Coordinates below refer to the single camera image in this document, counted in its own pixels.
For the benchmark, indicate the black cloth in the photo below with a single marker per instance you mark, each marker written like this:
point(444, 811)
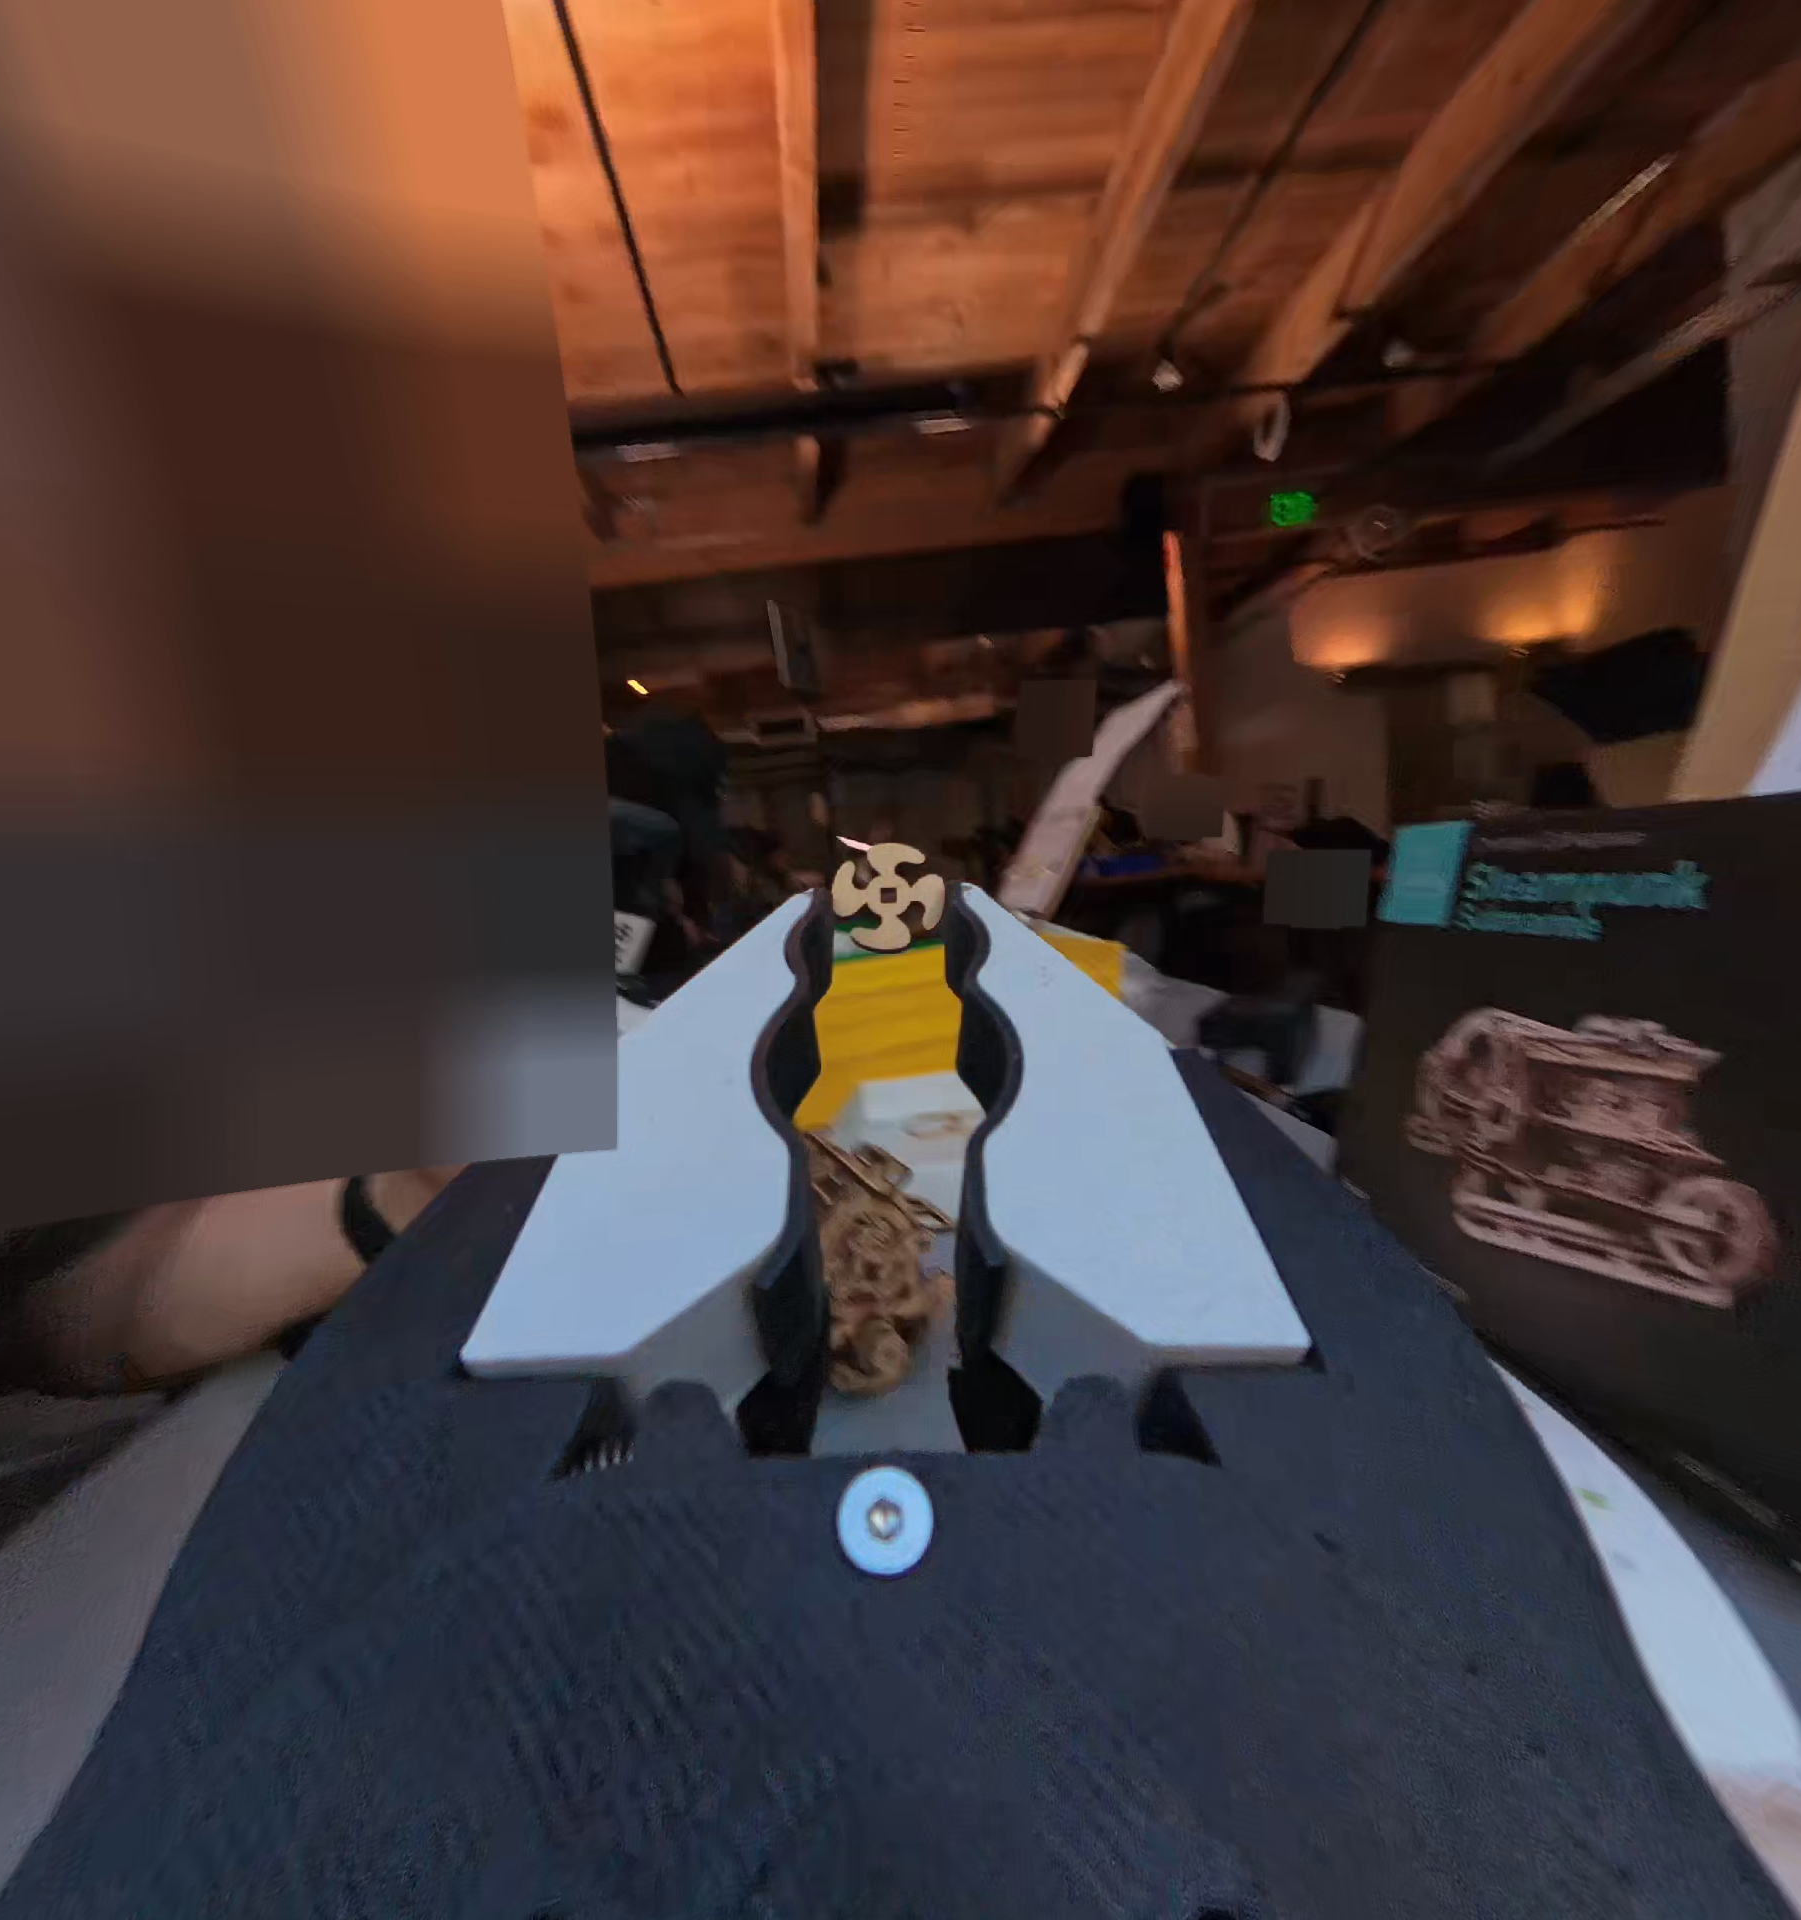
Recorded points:
point(1619, 683)

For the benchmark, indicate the white cardboard tray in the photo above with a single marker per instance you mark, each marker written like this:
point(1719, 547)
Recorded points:
point(870, 1102)

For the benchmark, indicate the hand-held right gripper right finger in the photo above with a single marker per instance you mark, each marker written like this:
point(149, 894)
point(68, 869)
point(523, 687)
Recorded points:
point(1140, 1201)

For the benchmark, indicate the yellow plastic bin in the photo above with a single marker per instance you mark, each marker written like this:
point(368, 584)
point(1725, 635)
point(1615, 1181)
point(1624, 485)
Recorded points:
point(884, 1020)

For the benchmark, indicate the black model kit box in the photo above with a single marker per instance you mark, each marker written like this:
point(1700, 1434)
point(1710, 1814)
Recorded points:
point(1589, 1050)

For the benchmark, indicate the wooden submarine model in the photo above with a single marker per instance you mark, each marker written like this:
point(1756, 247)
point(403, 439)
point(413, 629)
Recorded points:
point(870, 1275)

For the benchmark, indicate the illustrated instruction booklet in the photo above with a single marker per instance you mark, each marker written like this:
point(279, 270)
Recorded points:
point(1665, 1651)

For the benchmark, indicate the black wristband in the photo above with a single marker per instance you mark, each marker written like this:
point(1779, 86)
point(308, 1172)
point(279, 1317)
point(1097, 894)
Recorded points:
point(364, 1214)

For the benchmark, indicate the person's left forearm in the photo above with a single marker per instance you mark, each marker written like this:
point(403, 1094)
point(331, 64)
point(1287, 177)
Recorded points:
point(194, 1275)

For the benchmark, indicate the green exit sign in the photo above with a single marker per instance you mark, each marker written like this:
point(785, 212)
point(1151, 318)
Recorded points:
point(1293, 507)

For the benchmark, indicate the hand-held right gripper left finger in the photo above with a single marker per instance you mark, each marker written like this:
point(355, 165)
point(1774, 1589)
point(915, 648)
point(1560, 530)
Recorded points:
point(645, 1201)

